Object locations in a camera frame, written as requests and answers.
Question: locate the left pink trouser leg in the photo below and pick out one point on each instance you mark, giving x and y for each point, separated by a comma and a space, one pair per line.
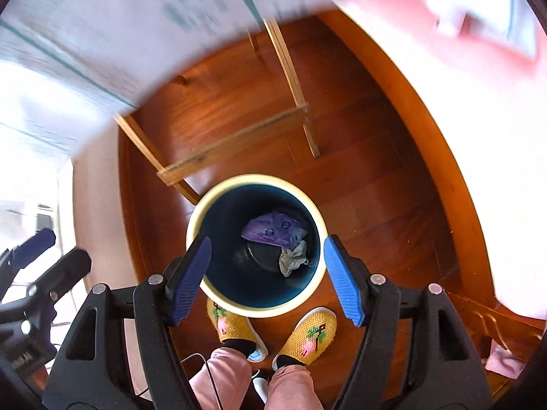
227, 376

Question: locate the crumpled white tissue in bin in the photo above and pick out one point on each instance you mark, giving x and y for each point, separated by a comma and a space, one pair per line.
292, 259

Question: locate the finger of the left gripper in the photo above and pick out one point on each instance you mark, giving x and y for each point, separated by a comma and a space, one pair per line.
62, 276
29, 251

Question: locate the pink trouser leg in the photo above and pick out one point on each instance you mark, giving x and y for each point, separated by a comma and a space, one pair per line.
227, 376
292, 387

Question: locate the purple wrapper in bin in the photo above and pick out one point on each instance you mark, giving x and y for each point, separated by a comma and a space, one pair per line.
276, 229

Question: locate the left yellow embroidered slipper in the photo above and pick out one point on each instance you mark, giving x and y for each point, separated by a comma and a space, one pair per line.
236, 332

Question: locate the white blue patterned tablecloth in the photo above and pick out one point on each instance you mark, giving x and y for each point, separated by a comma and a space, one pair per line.
69, 66

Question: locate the right pink trouser leg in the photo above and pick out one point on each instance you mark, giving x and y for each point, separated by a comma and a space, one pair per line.
292, 387

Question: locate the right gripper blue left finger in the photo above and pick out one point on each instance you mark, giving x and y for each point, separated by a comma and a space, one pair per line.
183, 283

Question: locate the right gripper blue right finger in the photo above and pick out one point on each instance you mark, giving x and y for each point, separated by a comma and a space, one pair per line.
349, 276

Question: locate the wooden bed frame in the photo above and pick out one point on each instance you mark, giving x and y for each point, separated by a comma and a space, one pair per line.
470, 283

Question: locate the round yellow rim trash bin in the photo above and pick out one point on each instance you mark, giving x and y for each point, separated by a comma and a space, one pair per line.
244, 277

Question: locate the right yellow embroidered slipper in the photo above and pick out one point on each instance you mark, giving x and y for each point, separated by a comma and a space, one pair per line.
309, 339

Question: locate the yellow embroidered slipper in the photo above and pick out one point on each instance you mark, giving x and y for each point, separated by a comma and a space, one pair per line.
236, 332
309, 339

